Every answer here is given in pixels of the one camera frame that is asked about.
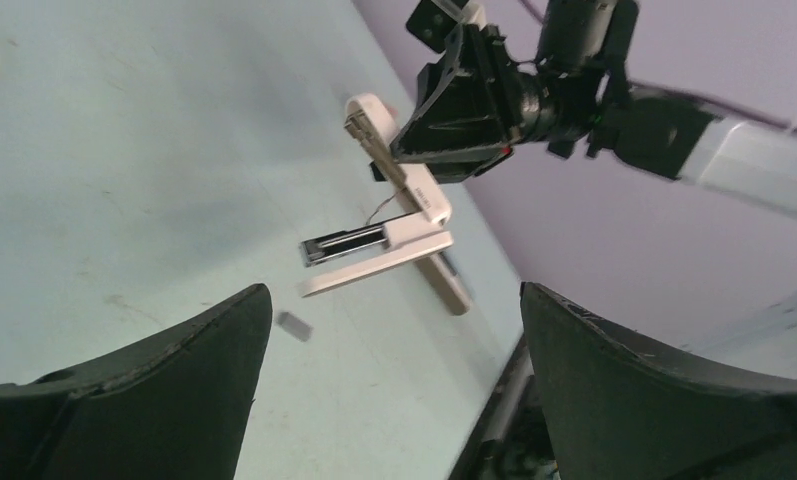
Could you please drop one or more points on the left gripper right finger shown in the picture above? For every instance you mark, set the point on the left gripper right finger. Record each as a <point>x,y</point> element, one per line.
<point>621,405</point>

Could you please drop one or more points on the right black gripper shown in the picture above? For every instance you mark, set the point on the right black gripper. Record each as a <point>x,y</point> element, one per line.
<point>476,106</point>

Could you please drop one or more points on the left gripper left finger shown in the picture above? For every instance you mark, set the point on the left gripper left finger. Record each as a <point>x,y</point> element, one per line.
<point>173,405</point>

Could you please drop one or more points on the grey white stapler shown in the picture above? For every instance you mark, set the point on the grey white stapler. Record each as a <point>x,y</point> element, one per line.
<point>441,274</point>

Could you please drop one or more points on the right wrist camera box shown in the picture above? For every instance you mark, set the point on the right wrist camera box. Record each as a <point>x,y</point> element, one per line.
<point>443,25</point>

